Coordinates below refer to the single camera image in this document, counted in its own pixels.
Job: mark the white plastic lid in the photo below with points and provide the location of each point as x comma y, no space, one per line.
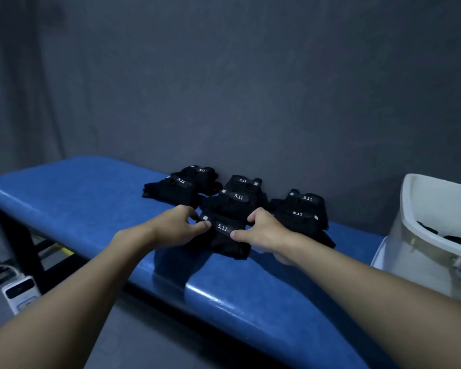
380,257

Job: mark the person's left hand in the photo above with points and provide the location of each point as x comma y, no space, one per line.
176,230

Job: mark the blue padded bench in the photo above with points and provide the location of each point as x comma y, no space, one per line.
80,195

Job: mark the person's right forearm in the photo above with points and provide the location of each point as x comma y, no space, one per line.
388,299

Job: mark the white power bank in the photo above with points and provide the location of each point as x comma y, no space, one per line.
21,295

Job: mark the person's right hand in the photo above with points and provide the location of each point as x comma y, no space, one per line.
269,234

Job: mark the white storage box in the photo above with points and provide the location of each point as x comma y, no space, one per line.
426,195

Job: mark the person's left forearm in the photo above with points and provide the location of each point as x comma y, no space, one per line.
69,299

